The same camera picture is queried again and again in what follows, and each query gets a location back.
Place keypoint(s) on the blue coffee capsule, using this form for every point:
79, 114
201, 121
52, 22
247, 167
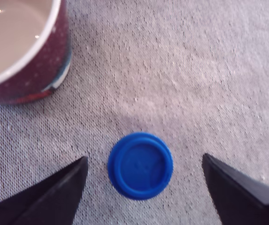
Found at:
140, 166

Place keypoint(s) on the dark red printed coffee cup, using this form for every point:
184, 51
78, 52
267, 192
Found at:
52, 68

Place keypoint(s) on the grey knit tablecloth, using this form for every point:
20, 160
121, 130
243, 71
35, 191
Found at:
171, 70

